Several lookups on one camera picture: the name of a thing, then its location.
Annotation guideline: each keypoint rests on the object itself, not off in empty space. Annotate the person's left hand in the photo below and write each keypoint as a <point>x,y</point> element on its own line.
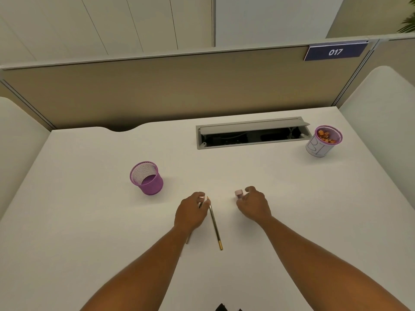
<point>189,212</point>

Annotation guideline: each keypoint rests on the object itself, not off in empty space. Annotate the person's right hand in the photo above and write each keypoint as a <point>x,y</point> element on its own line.
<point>256,205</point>

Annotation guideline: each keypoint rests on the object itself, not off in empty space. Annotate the person's left fingers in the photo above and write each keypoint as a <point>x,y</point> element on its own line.
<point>201,198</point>

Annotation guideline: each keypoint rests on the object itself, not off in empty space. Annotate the person's right thumb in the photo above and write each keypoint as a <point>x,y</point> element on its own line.
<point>240,200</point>

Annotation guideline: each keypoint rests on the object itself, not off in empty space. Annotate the dark pencil with gold end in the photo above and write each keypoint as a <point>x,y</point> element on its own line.
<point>215,227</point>

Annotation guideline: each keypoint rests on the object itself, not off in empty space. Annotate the grey pencil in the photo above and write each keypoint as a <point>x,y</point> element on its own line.
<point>187,239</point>

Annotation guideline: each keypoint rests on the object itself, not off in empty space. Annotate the person's left forearm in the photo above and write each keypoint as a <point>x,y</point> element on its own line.
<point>142,272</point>

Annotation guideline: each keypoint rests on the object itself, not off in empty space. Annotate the person's right forearm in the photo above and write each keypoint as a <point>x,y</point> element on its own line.
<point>321,270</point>

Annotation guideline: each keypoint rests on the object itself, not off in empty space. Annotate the purple mesh pen cup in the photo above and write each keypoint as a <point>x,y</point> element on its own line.
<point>147,179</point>

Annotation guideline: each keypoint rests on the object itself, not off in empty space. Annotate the white cup with purple rim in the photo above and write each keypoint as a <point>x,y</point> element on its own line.
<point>321,144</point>

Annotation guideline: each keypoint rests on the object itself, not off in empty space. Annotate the beige desk partition panel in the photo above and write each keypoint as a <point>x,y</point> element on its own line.
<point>181,93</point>

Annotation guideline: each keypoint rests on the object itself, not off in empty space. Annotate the orange pencil shavings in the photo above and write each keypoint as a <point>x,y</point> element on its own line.
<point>326,135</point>

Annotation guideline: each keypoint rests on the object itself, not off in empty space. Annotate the black clothing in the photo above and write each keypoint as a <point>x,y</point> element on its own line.
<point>227,308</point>

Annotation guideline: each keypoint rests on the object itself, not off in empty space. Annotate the white side divider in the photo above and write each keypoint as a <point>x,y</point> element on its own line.
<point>384,126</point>
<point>19,152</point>

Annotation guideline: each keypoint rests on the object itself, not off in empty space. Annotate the blue number sign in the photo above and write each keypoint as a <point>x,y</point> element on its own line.
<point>335,52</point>

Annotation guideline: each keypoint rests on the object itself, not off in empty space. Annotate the green plant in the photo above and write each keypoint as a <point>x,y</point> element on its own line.
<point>408,21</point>

